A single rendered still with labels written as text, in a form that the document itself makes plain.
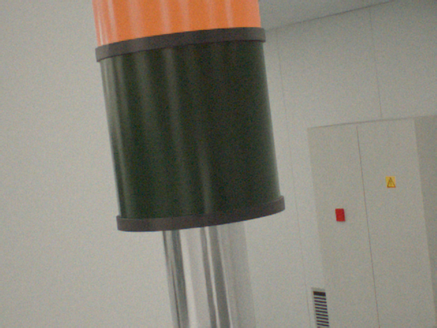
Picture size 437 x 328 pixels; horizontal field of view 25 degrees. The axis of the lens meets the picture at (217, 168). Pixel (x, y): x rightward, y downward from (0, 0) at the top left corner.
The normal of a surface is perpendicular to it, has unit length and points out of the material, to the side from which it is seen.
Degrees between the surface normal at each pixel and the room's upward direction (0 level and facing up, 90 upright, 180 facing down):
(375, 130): 90
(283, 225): 90
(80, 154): 90
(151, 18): 90
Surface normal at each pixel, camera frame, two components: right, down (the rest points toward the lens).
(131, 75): -0.55, 0.11
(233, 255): 0.66, -0.04
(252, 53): 0.83, -0.07
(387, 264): -0.82, 0.13
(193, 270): -0.31, 0.09
